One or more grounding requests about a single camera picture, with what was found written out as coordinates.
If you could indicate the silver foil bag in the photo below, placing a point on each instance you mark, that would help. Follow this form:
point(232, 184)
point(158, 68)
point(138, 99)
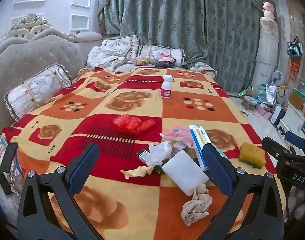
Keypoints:
point(268, 93)

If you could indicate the green patterned curtain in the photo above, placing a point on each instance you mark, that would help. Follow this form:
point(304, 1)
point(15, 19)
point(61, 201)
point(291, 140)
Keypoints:
point(182, 22)

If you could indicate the white foam block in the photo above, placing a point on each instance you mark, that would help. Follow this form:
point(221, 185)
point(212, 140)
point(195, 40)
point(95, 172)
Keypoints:
point(185, 172)

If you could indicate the pink plush toy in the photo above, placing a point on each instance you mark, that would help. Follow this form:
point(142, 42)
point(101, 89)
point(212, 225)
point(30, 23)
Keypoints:
point(268, 8)

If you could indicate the striped tote bag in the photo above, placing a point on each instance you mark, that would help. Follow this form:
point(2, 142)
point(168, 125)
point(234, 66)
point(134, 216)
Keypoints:
point(295, 48)

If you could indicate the red plastic bag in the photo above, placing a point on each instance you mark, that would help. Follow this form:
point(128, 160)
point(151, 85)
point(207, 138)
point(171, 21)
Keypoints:
point(132, 125)

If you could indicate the white pink pill bottle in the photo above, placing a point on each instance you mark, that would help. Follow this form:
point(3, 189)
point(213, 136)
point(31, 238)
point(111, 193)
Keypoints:
point(167, 87)

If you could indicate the small red hanging decoration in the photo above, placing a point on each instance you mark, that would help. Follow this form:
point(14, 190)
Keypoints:
point(295, 67)

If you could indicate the lace covered bed end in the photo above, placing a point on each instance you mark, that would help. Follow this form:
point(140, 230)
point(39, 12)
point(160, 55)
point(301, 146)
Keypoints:
point(203, 68)

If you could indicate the square embroidered fringed cushion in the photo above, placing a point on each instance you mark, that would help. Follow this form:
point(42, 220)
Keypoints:
point(120, 46)

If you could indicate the white tissue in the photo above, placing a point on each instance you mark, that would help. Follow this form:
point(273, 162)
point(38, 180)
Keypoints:
point(158, 152)

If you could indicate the wide embroidered fringed cushion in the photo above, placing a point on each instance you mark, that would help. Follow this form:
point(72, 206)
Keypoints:
point(152, 52)

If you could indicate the white blue plastic bag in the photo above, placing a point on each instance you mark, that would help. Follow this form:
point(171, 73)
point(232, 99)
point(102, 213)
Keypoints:
point(277, 77)

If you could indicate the grey tufted headboard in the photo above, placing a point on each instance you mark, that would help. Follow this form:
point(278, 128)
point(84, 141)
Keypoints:
point(22, 55)

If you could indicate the striped embroidered pillow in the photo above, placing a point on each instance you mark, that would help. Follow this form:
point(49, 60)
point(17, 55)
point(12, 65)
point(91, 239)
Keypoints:
point(37, 87)

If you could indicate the large beige tissue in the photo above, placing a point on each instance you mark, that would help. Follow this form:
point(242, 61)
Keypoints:
point(195, 207)

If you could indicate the lace covered standing air conditioner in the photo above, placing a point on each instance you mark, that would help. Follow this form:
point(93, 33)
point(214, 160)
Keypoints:
point(267, 50)

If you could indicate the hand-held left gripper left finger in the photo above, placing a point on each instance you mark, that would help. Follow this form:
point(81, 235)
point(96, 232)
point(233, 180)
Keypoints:
point(83, 170)

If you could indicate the yellow sponge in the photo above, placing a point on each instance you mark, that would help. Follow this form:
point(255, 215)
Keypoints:
point(251, 153)

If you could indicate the small beige tissue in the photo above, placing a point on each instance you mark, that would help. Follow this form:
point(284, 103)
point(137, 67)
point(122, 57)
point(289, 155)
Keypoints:
point(137, 171)

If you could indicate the green snack bag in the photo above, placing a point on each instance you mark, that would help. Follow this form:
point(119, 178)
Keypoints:
point(245, 92)

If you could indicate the small green box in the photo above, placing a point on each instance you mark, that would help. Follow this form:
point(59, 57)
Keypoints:
point(142, 155)

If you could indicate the white navy bag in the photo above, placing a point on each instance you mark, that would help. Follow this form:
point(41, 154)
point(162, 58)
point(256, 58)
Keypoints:
point(278, 115)

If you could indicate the brown gift bag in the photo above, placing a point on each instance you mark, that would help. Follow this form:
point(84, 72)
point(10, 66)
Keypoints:
point(297, 98)

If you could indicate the white lace bed sheet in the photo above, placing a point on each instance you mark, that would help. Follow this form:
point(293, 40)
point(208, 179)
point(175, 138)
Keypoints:
point(18, 177)

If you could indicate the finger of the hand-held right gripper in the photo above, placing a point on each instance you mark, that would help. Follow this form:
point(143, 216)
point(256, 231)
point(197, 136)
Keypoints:
point(295, 139)
point(275, 148)

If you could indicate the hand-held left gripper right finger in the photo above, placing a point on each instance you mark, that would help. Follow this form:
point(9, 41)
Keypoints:
point(217, 170)

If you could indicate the small wooden stool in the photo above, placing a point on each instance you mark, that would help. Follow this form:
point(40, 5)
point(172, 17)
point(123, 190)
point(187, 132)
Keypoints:
point(248, 102)

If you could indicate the pink and grey clothes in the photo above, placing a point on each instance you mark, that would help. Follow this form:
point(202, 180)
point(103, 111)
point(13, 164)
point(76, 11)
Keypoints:
point(165, 60)

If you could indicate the white tv cabinet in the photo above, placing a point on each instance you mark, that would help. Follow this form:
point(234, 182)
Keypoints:
point(296, 120)

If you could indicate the pink plastic bag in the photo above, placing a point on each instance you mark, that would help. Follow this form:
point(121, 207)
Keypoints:
point(178, 133)

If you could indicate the white teal medicine box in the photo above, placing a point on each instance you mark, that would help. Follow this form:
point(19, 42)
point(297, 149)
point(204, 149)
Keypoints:
point(196, 140)

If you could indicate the white folded quilt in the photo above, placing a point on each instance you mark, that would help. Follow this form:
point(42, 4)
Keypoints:
point(102, 58)

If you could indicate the orange red printed blanket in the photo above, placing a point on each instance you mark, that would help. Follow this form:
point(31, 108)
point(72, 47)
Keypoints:
point(132, 205)

